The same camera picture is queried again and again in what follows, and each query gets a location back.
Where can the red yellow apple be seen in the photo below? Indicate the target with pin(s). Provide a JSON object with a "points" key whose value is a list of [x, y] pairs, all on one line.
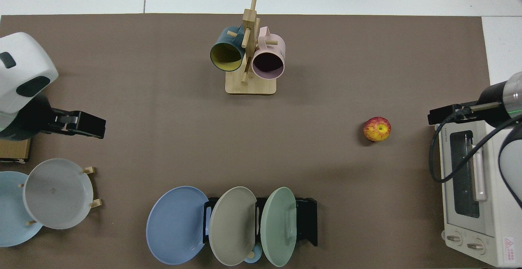
{"points": [[377, 129]]}

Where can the grey plate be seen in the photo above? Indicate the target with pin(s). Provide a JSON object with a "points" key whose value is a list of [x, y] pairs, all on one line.
{"points": [[57, 193]]}

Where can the wooden plate rack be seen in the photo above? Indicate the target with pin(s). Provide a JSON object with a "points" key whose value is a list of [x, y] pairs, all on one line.
{"points": [[96, 203]]}

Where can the light blue plate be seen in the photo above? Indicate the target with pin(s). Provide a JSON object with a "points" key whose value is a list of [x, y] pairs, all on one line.
{"points": [[12, 216]]}

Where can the black dish rack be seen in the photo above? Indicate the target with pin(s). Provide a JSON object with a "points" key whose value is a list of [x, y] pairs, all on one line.
{"points": [[306, 220]]}

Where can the taupe plate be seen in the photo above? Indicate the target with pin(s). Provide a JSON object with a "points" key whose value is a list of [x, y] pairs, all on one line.
{"points": [[230, 228]]}

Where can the pale green plate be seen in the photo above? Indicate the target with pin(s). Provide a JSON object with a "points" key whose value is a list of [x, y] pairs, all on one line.
{"points": [[277, 228]]}

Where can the brown table cloth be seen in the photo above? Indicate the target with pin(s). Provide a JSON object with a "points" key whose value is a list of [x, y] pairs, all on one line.
{"points": [[163, 138]]}

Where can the pale toaster oven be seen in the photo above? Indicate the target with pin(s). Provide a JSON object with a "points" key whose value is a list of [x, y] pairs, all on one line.
{"points": [[495, 228]]}

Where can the dark teal cup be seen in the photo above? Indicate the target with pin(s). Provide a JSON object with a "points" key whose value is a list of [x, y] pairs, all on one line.
{"points": [[224, 42]]}

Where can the wooden cup stand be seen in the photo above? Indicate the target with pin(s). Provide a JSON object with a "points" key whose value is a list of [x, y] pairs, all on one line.
{"points": [[251, 85]]}

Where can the pink cup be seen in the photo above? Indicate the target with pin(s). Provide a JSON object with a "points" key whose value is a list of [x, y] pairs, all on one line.
{"points": [[273, 44]]}

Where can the small blue round thing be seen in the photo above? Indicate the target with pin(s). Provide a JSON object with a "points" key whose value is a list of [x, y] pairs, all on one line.
{"points": [[255, 258]]}

